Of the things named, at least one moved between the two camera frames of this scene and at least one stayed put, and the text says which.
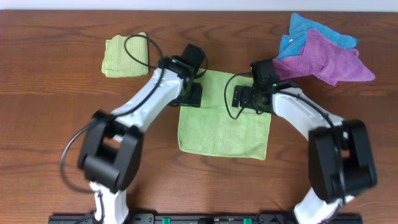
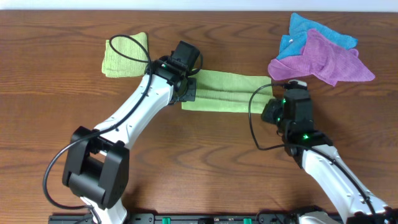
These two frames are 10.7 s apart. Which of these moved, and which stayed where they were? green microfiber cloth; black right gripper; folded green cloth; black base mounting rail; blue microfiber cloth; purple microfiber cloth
Moved: black right gripper; green microfiber cloth
Stayed: blue microfiber cloth; black base mounting rail; folded green cloth; purple microfiber cloth
